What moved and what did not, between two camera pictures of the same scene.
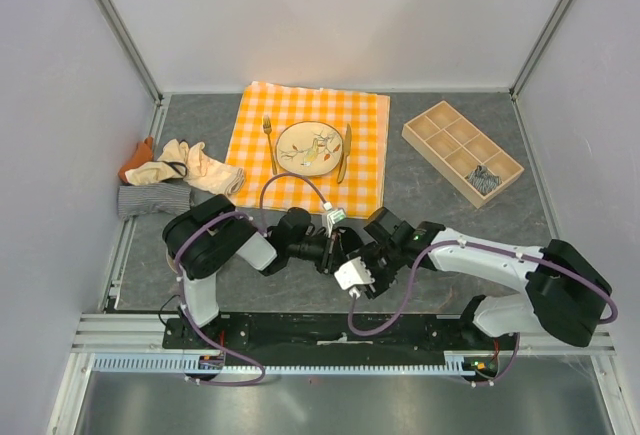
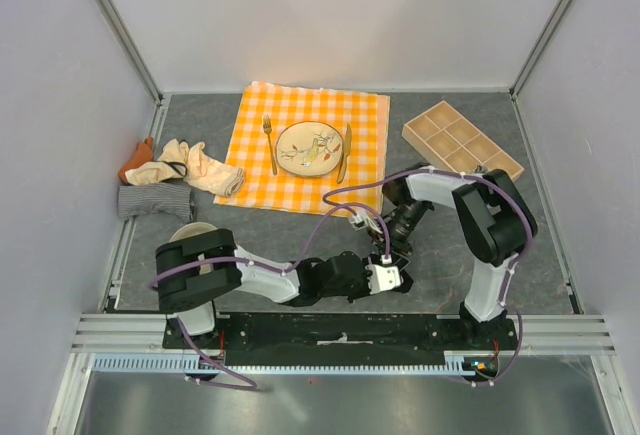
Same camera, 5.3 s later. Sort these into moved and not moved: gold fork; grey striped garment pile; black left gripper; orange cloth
Moved: black left gripper
Not moved: orange cloth; grey striped garment pile; gold fork
